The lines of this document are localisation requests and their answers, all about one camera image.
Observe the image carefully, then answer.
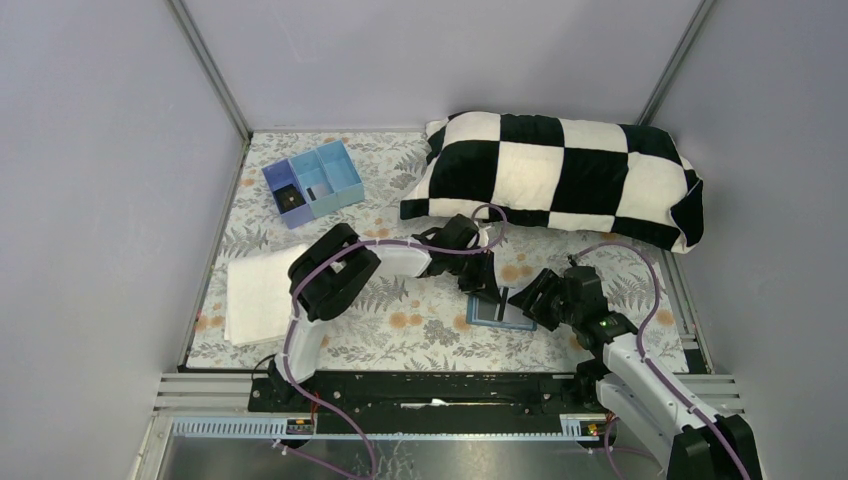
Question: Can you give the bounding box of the blue card holder wallet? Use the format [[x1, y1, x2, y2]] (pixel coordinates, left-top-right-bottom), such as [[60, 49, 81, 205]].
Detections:
[[466, 287, 512, 330]]

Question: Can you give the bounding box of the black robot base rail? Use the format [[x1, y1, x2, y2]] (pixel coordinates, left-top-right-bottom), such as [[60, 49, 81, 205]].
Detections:
[[248, 370, 613, 433]]

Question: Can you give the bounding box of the blue compartment organizer box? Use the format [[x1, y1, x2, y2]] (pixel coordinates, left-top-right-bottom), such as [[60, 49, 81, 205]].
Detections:
[[262, 140, 365, 229]]

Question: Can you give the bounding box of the perforated metal cable tray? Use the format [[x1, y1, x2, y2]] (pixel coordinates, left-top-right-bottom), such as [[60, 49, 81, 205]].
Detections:
[[172, 410, 601, 442]]

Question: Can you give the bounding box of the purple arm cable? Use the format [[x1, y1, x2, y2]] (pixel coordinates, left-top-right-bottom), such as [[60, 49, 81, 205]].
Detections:
[[281, 203, 509, 480], [568, 242, 753, 480]]

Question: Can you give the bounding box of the black VIP credit card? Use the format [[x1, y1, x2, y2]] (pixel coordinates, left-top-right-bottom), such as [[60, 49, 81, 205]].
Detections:
[[273, 184, 306, 214]]

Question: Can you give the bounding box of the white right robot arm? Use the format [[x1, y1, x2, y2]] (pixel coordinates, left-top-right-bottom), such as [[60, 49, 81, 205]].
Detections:
[[508, 266, 763, 479]]

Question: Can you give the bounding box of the white folded towel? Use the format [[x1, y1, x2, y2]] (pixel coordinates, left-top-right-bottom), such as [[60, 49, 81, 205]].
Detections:
[[224, 244, 308, 347]]

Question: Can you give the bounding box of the floral patterned table mat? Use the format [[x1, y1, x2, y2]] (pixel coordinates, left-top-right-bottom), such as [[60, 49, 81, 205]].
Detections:
[[185, 132, 688, 373]]

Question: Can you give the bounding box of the black and white checkered pillow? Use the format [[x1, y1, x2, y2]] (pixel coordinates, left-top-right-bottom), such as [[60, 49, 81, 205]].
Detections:
[[399, 111, 705, 254]]

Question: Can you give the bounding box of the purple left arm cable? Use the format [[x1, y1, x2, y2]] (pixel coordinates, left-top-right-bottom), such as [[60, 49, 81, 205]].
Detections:
[[281, 203, 509, 480]]

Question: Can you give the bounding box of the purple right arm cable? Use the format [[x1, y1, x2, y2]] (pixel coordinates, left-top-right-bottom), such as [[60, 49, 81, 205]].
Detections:
[[568, 242, 753, 480]]

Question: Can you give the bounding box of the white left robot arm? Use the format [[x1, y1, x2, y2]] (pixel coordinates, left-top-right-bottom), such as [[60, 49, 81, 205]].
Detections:
[[274, 215, 500, 385]]

